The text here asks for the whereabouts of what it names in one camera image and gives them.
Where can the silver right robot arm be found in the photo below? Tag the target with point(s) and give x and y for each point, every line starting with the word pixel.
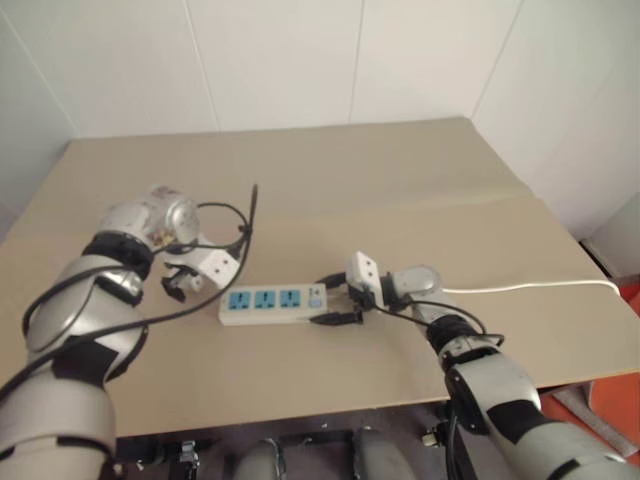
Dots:
pixel 500 395

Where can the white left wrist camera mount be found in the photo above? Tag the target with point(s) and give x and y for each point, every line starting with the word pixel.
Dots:
pixel 215 264

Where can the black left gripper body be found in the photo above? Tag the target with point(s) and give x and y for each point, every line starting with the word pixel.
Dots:
pixel 176 272

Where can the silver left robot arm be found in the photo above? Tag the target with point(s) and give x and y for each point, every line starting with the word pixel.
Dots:
pixel 75 320

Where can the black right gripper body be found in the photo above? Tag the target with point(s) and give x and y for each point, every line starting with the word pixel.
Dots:
pixel 361 299

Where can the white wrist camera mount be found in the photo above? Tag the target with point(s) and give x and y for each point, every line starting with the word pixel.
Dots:
pixel 364 270
pixel 215 264

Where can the black table frame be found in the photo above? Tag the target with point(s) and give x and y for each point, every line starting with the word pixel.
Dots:
pixel 310 430

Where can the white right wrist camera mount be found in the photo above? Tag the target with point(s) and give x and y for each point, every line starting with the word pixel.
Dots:
pixel 364 270

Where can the small metal frame clamp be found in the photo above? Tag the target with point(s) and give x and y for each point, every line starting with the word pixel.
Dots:
pixel 434 435
pixel 187 452

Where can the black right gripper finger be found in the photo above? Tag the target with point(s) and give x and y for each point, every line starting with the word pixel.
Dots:
pixel 334 318
pixel 334 278

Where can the white power strip blue sockets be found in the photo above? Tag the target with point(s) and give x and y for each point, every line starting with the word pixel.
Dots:
pixel 265 302

